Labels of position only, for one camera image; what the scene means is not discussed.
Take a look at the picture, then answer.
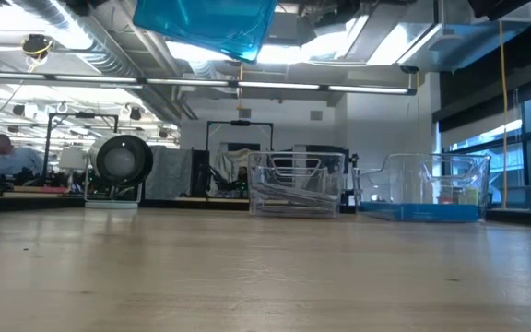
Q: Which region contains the white draped cloth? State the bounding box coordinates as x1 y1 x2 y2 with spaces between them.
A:
212 148 253 185

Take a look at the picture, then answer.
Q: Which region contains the clear plastic bin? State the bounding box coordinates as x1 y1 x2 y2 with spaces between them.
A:
354 153 492 224
246 150 346 219

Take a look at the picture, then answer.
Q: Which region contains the grey fabric cover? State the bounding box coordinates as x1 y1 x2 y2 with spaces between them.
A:
145 146 193 200

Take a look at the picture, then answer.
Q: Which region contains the long ceiling light bar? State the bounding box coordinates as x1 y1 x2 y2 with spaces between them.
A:
0 71 418 97

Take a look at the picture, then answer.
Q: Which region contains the person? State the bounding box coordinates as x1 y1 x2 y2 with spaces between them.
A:
0 133 45 179

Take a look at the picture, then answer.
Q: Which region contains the black ceiling sensor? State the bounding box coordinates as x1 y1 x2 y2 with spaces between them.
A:
21 32 54 59

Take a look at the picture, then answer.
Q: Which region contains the small black clamp post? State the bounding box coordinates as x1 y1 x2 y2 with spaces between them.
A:
347 153 360 214

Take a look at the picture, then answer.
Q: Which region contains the silver ventilation duct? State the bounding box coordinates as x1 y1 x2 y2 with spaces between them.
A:
14 0 197 121

